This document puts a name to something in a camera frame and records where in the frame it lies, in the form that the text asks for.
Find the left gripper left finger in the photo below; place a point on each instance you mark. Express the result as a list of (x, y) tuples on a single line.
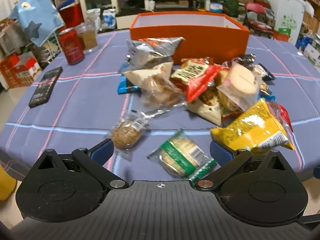
[(91, 161)]

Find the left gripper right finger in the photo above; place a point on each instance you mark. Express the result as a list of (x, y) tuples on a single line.
[(231, 163)]

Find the blue candy cookie packet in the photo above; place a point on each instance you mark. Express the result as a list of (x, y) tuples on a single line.
[(266, 93)]

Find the cream gourd biscuit bag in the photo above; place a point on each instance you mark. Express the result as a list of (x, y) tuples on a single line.
[(157, 89)]

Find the beige chocolate cookie packet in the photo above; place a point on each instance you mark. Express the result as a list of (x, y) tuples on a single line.
[(207, 106)]

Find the red clear breadstick packet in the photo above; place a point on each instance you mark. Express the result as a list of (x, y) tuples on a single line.
[(281, 114)]

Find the clear wrapped oat cookie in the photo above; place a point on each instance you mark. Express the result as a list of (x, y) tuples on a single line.
[(129, 132)]

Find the yellow chip bag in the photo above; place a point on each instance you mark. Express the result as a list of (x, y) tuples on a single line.
[(256, 130)]

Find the green wrapped cookie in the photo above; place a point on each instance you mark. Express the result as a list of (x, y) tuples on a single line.
[(181, 157)]

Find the blue plaid tablecloth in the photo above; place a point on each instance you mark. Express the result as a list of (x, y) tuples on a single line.
[(85, 105)]

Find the white round cake packet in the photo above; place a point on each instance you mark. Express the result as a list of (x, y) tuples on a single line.
[(241, 86)]

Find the blue snack packet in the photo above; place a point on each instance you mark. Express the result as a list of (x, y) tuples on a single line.
[(126, 87)]

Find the black remote control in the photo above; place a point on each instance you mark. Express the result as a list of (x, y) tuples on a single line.
[(45, 87)]

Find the red white snack bag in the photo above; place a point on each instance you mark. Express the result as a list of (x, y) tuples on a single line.
[(194, 75)]

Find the dark small snack packet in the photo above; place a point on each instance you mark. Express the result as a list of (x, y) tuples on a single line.
[(248, 61)]

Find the red soda can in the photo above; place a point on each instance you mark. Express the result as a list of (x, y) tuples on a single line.
[(71, 46)]

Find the red white carton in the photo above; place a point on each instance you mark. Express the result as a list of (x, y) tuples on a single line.
[(20, 70)]

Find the silver black snack bag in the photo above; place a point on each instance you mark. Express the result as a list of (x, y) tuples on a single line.
[(147, 53)]

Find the orange storage box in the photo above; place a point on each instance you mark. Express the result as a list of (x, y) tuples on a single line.
[(205, 33)]

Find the clear plastic jar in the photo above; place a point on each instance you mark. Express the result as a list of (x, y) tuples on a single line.
[(87, 34)]

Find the red folding chair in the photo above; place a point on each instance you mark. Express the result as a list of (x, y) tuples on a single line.
[(256, 20)]

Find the blue star cloth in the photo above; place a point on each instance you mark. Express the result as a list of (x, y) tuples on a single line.
[(38, 19)]

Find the white glass-door cabinet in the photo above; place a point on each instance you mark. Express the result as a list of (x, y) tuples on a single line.
[(98, 1)]

